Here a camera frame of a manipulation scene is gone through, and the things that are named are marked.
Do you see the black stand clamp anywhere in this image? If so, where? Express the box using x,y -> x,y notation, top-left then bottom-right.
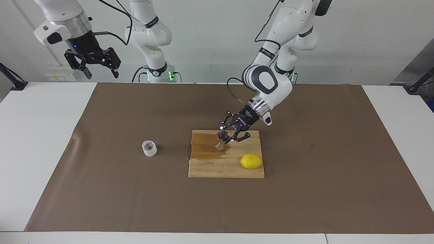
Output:
0,63 -> 28,91
403,67 -> 434,95

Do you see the white wall socket box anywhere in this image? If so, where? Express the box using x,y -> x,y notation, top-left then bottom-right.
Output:
44,65 -> 78,82

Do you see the steel double jigger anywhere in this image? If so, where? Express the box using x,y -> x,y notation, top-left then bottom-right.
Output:
215,130 -> 231,150

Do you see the black base cable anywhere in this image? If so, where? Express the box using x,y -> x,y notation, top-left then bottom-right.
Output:
132,66 -> 150,83

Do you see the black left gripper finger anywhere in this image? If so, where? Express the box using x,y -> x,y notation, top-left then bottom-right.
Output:
220,111 -> 242,131
229,130 -> 251,143

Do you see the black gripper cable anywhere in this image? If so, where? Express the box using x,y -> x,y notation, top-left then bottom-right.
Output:
226,0 -> 282,106
91,0 -> 133,46

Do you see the yellow lemon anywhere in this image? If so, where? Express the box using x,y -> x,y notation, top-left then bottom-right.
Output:
240,153 -> 263,169

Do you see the brown paper table mat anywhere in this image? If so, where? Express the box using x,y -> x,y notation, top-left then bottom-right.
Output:
24,82 -> 434,234

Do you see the wooden cutting board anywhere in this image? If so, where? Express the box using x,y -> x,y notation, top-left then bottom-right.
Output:
186,130 -> 265,179

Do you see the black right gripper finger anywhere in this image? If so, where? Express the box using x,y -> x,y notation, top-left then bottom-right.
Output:
64,50 -> 93,80
85,47 -> 121,79

